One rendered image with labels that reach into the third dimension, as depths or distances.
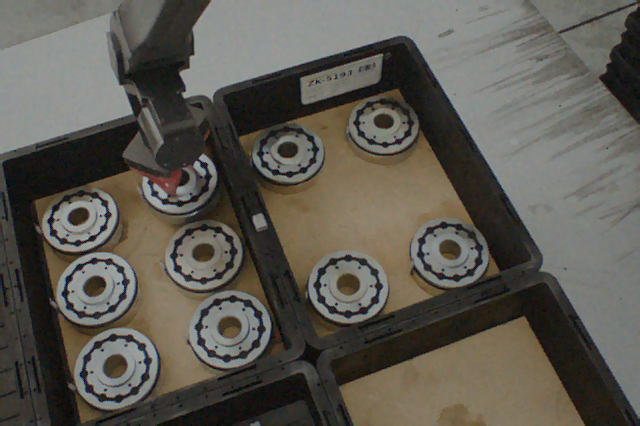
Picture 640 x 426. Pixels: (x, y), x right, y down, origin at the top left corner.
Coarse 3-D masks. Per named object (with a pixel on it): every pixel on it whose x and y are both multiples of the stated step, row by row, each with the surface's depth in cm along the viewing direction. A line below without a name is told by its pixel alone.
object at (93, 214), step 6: (72, 204) 97; (78, 204) 97; (84, 204) 97; (90, 204) 97; (66, 210) 97; (72, 210) 97; (90, 210) 97; (96, 210) 97; (66, 216) 97; (90, 216) 97; (96, 216) 97; (66, 222) 96; (90, 222) 96; (66, 228) 96; (72, 228) 96; (78, 228) 96; (84, 228) 96; (90, 228) 96
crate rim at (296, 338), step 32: (192, 96) 99; (96, 128) 96; (0, 160) 94; (224, 160) 93; (0, 192) 91; (32, 320) 83; (288, 320) 82; (32, 352) 80; (288, 352) 80; (32, 384) 78; (192, 384) 78; (224, 384) 78; (128, 416) 77
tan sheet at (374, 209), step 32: (320, 128) 108; (384, 128) 108; (352, 160) 105; (416, 160) 105; (320, 192) 102; (352, 192) 102; (384, 192) 102; (416, 192) 102; (448, 192) 102; (288, 224) 100; (320, 224) 100; (352, 224) 100; (384, 224) 100; (416, 224) 100; (288, 256) 97; (320, 256) 97; (384, 256) 97; (448, 256) 97; (352, 288) 95; (416, 288) 95
